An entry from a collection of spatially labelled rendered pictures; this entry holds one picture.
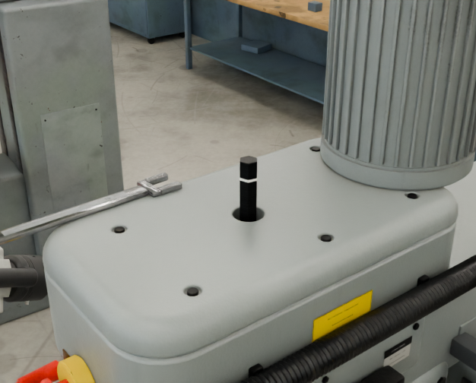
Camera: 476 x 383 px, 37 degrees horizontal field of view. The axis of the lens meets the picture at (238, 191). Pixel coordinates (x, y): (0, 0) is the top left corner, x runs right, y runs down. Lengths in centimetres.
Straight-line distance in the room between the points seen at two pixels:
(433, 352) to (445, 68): 42
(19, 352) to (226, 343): 301
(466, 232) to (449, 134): 24
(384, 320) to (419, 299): 6
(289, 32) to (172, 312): 662
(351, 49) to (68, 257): 40
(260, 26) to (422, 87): 676
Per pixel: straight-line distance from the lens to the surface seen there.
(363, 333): 78
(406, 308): 83
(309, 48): 702
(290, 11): 600
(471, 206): 115
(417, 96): 83
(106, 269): 72
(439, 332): 103
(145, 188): 86
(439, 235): 87
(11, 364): 360
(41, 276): 138
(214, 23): 824
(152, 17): 818
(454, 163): 90
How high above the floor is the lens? 229
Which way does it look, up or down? 28 degrees down
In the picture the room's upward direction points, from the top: straight up
